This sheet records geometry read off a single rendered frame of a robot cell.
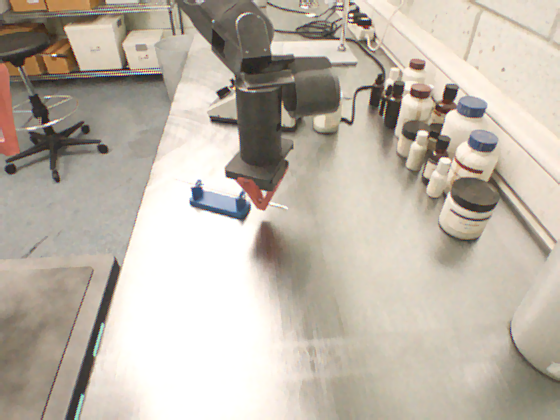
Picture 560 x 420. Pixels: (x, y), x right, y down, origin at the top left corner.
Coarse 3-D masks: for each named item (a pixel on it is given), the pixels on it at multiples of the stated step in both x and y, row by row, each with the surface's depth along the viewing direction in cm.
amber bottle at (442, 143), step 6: (438, 138) 61; (444, 138) 60; (450, 138) 60; (438, 144) 61; (444, 144) 60; (432, 150) 63; (438, 150) 61; (444, 150) 61; (432, 156) 62; (438, 156) 61; (444, 156) 61; (426, 162) 64; (432, 162) 62; (438, 162) 62; (426, 168) 64; (432, 168) 63; (426, 174) 65; (426, 180) 65
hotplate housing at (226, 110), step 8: (232, 96) 77; (216, 104) 79; (224, 104) 78; (232, 104) 77; (208, 112) 80; (216, 112) 80; (224, 112) 79; (232, 112) 79; (224, 120) 81; (232, 120) 80; (288, 120) 76; (296, 120) 81; (288, 128) 78
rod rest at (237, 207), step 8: (192, 192) 59; (200, 192) 61; (208, 192) 61; (240, 192) 58; (192, 200) 60; (200, 200) 60; (208, 200) 60; (216, 200) 60; (224, 200) 60; (232, 200) 60; (240, 200) 57; (208, 208) 59; (216, 208) 59; (224, 208) 58; (232, 208) 58; (240, 208) 58; (248, 208) 59; (240, 216) 58
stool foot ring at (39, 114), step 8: (48, 96) 201; (56, 96) 201; (64, 96) 201; (24, 104) 196; (56, 104) 193; (16, 112) 188; (24, 112) 187; (32, 112) 185; (40, 112) 184; (48, 112) 189; (72, 112) 184; (40, 120) 179; (16, 128) 173; (24, 128) 172; (32, 128) 173
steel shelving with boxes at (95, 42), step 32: (0, 0) 234; (32, 0) 236; (64, 0) 233; (96, 0) 246; (128, 0) 245; (160, 0) 252; (0, 32) 249; (96, 32) 249; (160, 32) 273; (32, 64) 259; (64, 64) 261; (96, 64) 265
